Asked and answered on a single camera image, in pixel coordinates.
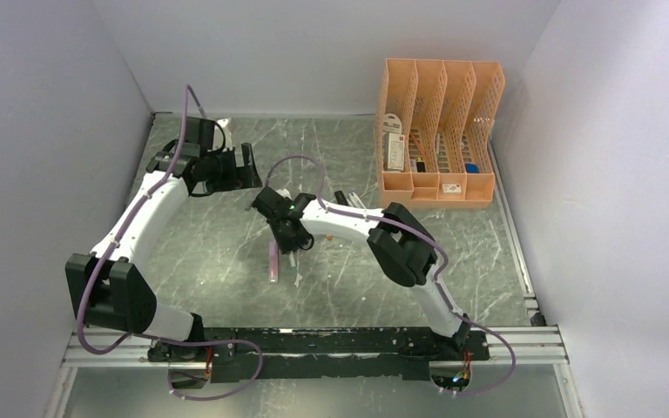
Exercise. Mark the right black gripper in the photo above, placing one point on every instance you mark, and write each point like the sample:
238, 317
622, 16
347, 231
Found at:
286, 247

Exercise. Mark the lavender capped teal marker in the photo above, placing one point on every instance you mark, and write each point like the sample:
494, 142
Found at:
293, 262

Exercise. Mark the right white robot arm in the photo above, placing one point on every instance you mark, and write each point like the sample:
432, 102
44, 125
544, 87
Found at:
406, 253

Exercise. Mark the orange plastic file organizer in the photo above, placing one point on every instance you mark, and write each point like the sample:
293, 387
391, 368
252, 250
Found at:
448, 110

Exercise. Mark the black orange highlighter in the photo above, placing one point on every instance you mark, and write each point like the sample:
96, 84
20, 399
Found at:
341, 198

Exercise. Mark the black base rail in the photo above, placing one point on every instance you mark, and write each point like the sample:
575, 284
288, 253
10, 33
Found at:
300, 353

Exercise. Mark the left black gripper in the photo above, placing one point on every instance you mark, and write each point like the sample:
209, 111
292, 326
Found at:
239, 178

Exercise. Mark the blue round item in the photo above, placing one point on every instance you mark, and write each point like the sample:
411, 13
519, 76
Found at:
471, 168

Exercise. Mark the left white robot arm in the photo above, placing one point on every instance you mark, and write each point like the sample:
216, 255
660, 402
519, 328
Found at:
107, 285

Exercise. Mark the white packaged item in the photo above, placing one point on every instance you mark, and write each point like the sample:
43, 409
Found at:
393, 143

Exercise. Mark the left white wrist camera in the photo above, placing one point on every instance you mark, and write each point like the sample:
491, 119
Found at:
225, 129

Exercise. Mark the pink highlighter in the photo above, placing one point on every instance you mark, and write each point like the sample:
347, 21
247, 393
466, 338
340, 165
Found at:
274, 259

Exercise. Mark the red capped white marker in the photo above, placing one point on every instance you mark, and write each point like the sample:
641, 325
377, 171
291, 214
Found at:
355, 200

